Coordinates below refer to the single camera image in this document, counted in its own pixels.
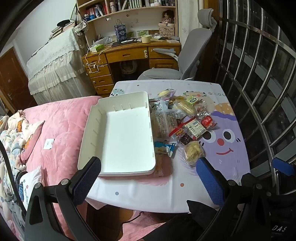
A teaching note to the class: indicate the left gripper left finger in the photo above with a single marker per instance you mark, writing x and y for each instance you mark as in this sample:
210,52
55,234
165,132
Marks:
41,219

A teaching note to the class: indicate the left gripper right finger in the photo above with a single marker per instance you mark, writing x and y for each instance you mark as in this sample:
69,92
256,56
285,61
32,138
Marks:
214,182

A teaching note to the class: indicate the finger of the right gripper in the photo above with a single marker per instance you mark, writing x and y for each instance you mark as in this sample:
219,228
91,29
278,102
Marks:
283,166

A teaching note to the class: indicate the pale puffed cracker bag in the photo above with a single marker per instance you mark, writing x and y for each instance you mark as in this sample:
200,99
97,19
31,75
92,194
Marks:
193,151

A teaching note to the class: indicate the dark brown snack packet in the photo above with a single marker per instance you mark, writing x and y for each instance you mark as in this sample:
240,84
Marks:
185,139

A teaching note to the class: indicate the white label snack packet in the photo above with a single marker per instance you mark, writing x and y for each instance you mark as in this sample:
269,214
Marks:
195,128

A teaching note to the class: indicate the red small snack packet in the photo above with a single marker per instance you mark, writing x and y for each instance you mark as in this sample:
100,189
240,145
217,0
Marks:
207,122

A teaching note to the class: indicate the blue white snack packet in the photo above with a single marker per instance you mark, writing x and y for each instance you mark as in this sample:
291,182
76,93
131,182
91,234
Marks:
164,148

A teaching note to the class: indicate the mixed nuts clear packet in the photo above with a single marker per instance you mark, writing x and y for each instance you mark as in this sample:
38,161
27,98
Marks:
201,109

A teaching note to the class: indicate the large clear bread package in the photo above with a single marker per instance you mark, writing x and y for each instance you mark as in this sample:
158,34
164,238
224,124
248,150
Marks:
163,122

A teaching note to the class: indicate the green square candy packet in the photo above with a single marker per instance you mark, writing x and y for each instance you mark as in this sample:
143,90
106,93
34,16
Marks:
192,100

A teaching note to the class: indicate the long bread roll package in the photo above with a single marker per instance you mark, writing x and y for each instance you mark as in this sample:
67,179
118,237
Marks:
186,107

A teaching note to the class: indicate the yellow cake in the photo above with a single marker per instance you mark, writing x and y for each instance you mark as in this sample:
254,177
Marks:
167,93

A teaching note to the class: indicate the white printed pillow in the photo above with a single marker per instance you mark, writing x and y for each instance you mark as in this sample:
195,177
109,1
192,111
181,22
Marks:
27,183

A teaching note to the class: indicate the pink quilt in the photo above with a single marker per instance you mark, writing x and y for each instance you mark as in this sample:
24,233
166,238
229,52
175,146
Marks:
57,149

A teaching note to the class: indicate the cartoon printed tablecloth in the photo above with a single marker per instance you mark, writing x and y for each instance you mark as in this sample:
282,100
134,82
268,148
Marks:
176,182

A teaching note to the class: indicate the white plastic organizer tray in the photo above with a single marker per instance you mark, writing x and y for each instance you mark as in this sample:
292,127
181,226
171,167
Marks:
119,132

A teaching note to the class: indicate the metal window bars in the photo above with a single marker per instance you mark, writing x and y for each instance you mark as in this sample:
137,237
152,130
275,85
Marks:
257,73

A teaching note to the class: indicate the brown wooden door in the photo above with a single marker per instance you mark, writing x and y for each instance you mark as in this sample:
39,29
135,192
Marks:
14,82

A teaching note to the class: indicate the white lace covered piano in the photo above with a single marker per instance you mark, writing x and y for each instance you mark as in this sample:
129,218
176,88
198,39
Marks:
56,71

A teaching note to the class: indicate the grey office chair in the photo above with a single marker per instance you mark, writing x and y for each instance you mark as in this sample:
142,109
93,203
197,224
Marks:
189,56

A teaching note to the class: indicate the wooden desk with drawers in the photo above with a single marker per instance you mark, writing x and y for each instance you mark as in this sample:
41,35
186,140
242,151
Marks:
126,62

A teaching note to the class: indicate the doll on shelf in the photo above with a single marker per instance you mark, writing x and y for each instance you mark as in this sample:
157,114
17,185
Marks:
168,17

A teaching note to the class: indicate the green tissue box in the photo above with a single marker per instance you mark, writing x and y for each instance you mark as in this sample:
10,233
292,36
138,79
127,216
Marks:
96,48

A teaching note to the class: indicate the blue paper gift bag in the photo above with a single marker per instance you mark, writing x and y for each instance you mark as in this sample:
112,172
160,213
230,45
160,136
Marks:
120,31

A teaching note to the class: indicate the wooden bookshelf hutch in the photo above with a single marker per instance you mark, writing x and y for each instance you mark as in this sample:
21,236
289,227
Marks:
137,16

